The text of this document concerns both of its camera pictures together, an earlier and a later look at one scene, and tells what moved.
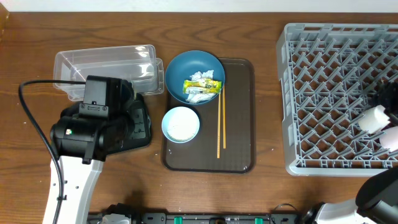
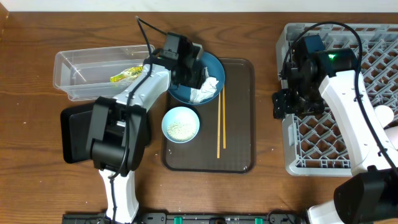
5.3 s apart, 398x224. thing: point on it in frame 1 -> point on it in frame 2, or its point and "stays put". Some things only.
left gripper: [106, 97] -> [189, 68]
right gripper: [385, 95] -> [279, 99]
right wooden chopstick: [224, 118] stays put
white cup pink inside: [388, 139] stays put
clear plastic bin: [137, 65] stays put
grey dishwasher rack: [329, 74] stays put
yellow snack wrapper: [201, 86] -> [130, 73]
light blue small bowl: [180, 124] stays put
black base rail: [126, 216] stays put
